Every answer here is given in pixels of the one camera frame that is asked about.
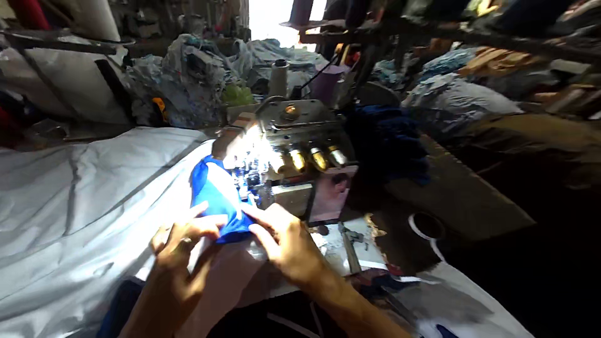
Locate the person's right hand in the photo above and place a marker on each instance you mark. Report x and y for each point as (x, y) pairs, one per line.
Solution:
(296, 253)

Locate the person's left hand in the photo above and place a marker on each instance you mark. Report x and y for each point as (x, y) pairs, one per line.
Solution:
(176, 263)

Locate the person's left thumb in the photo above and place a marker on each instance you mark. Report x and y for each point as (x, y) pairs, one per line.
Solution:
(203, 268)

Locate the person's right index finger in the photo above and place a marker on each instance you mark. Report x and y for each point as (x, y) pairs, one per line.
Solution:
(259, 215)

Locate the person's left fingers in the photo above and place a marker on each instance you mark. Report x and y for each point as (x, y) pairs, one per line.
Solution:
(195, 227)

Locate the person's right thumb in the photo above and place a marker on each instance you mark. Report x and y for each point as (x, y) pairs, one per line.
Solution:
(266, 242)

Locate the bright blue fabric piece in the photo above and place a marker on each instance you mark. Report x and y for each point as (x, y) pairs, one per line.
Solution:
(213, 197)

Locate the person's right forearm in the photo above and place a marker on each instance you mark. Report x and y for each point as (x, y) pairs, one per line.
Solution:
(354, 305)

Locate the person's left forearm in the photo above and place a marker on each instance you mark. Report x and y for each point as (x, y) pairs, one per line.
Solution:
(162, 314)

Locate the pink portrait picture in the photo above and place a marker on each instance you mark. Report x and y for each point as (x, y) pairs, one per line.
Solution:
(331, 195)

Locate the overlock sewing machine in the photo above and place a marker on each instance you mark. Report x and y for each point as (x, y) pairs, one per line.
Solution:
(300, 134)

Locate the dark blue cloth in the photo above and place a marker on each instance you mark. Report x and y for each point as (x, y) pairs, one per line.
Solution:
(118, 307)

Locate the large white cloth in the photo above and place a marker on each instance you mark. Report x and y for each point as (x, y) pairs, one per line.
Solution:
(84, 202)

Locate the green plastic bag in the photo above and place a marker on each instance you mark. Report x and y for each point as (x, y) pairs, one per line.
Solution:
(237, 95)

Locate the grey thread cone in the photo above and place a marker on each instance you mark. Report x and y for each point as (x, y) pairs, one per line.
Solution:
(278, 80)

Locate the pile of grey plastic bags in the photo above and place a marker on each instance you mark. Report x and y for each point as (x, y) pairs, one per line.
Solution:
(185, 82)

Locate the purple plastic cup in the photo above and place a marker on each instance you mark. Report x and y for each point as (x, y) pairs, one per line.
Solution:
(326, 84)

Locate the pile of dark blue fabric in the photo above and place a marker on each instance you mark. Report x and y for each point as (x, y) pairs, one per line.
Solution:
(387, 138)

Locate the bright window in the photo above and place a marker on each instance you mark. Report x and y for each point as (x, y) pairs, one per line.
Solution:
(270, 21)

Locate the brown wooden board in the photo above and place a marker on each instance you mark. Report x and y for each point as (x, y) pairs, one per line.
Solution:
(462, 197)

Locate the white cloth with grey patch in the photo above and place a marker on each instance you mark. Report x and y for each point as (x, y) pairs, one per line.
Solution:
(462, 295)

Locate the large white thread cone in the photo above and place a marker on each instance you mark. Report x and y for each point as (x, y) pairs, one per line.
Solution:
(98, 18)

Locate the pile of mixed fabric bundles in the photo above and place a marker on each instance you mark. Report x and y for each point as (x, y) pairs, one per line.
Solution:
(462, 96)

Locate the thread rack with cones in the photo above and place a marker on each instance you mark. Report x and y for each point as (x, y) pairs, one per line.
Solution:
(436, 30)

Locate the red thread cone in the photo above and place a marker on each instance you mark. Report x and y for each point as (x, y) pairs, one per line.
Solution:
(32, 14)

